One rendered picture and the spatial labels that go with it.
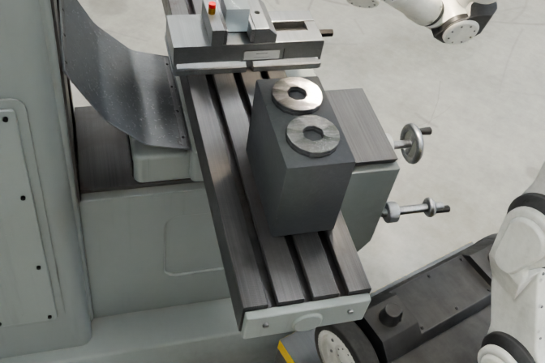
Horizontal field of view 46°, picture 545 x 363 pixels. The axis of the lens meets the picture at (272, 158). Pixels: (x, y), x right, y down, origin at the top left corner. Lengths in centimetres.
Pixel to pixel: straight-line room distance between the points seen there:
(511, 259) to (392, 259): 117
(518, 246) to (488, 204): 149
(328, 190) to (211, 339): 90
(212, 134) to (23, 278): 58
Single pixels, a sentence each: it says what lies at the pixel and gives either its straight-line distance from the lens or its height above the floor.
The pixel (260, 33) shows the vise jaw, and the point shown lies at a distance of 144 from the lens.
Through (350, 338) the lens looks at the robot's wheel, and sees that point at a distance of 148.
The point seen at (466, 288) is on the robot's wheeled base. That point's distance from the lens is 166.
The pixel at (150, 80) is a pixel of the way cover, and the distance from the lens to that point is 153.
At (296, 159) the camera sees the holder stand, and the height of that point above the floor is 112.
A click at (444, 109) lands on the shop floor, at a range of 306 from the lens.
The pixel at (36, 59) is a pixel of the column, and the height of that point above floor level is 114.
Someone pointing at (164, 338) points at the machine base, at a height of 20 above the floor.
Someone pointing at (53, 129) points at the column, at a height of 97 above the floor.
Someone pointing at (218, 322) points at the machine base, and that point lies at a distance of 191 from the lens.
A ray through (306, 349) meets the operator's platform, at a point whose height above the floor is 40.
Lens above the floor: 187
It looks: 46 degrees down
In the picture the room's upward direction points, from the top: 11 degrees clockwise
